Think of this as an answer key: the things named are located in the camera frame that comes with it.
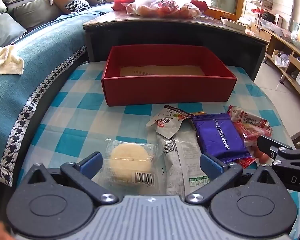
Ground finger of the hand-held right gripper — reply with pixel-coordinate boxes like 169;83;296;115
257;135;294;160

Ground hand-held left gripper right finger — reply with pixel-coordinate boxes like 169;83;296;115
185;153;284;205

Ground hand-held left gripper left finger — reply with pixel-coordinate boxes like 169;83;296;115
21;151;119;205

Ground clear sausage packet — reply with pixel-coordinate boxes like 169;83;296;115
234;122;273;165

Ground long white snack packet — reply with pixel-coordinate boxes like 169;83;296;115
156;132;212;195

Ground purple wafer packet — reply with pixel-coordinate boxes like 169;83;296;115
191;113;252;163

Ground round cake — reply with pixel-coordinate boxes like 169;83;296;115
94;138;162;195

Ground white fruit-print pouch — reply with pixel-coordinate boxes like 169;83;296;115
146;104;193;138

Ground red cardboard box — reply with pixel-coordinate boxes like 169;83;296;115
101;45;238;107

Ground blue checkered tablecloth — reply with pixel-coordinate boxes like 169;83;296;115
12;61;300;240

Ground wooden shelf unit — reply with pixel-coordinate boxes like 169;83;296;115
245;22;300;105

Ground black basket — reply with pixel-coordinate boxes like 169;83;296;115
261;10;277;23

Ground teal sofa with cushions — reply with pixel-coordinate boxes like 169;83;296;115
0;6;110;187

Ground white dish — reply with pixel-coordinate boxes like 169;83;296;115
220;17;248;32

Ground cream cloth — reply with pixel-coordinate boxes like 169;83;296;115
0;45;24;75

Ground orange cardboard box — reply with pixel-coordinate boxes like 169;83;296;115
204;5;239;22

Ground dark coffee table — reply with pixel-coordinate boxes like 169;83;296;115
82;10;272;80

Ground red paper bag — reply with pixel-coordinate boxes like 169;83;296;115
191;0;209;12

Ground sage green cushion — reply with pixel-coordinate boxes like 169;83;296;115
0;14;28;48
14;2;63;29

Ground white wire rack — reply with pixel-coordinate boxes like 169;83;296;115
245;0;273;22

